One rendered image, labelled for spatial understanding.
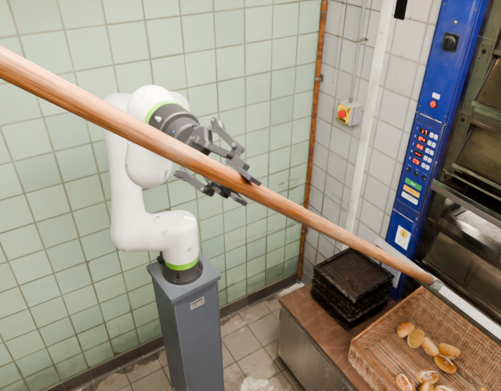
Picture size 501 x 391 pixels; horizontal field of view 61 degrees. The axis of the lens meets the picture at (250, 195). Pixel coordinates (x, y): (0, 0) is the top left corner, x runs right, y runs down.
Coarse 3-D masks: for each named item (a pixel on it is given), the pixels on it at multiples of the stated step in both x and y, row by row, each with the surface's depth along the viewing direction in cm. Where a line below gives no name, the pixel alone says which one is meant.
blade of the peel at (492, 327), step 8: (376, 240) 159; (384, 240) 157; (384, 248) 156; (392, 248) 154; (400, 256) 151; (448, 296) 137; (456, 296) 135; (456, 304) 135; (464, 304) 133; (472, 312) 131; (480, 320) 129; (488, 320) 128; (488, 328) 127; (496, 328) 126; (496, 336) 125
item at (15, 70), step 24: (0, 48) 42; (0, 72) 42; (24, 72) 43; (48, 72) 45; (48, 96) 45; (72, 96) 47; (96, 120) 50; (120, 120) 51; (144, 144) 55; (168, 144) 56; (192, 168) 61; (216, 168) 63; (240, 192) 68; (264, 192) 71; (288, 216) 79; (312, 216) 82; (360, 240) 97; (408, 264) 119
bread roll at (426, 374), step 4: (420, 372) 184; (424, 372) 184; (428, 372) 183; (432, 372) 183; (436, 372) 184; (416, 376) 185; (420, 376) 183; (424, 376) 183; (428, 376) 182; (432, 376) 182; (436, 376) 183; (420, 380) 183; (424, 380) 182; (428, 380) 182; (432, 380) 182; (436, 380) 183
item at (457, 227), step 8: (448, 216) 187; (440, 224) 188; (448, 224) 184; (456, 224) 182; (464, 224) 182; (456, 232) 182; (464, 232) 178; (472, 232) 178; (480, 232) 178; (472, 240) 176; (480, 240) 173; (488, 240) 173; (480, 248) 174; (488, 248) 171; (496, 248) 169; (496, 256) 168
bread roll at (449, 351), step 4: (440, 344) 191; (444, 344) 189; (448, 344) 188; (440, 348) 190; (444, 348) 188; (448, 348) 187; (452, 348) 186; (456, 348) 186; (440, 352) 190; (444, 352) 188; (448, 352) 186; (452, 352) 186; (456, 352) 185; (444, 356) 188; (448, 356) 187; (452, 356) 186; (456, 356) 185
